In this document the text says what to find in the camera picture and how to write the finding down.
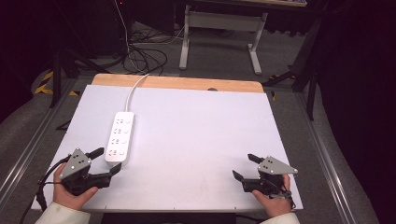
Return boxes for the white power strip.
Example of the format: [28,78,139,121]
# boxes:
[105,111,136,166]

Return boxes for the dark curtain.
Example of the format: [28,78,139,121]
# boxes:
[0,0,60,124]
[314,0,396,224]

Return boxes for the black panel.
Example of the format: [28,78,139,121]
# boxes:
[101,212,237,224]

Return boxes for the black computer case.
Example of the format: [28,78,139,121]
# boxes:
[74,0,132,59]

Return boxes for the person's right hand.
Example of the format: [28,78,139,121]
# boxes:
[251,174,294,218]

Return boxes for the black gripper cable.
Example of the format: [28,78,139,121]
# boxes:
[269,181,297,210]
[19,154,71,224]

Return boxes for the aluminium floor rail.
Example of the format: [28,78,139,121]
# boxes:
[0,77,78,201]
[293,91,358,224]

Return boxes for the black tripod stand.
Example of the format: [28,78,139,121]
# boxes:
[49,46,110,108]

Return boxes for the black metal stand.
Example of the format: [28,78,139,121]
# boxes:
[261,15,325,121]

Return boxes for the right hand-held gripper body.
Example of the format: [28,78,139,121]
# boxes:
[241,155,299,198]

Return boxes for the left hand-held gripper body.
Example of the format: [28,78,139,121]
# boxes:
[59,147,112,197]

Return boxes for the tangle of black floor cables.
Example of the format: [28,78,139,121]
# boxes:
[120,29,169,77]

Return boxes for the white metal desk frame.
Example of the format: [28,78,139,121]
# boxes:
[178,4,269,76]

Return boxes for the person's left hand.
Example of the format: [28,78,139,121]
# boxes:
[52,163,99,212]

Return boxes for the white power strip cable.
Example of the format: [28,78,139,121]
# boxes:
[114,0,151,113]

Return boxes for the white table cover board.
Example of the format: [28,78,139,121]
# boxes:
[31,84,304,213]

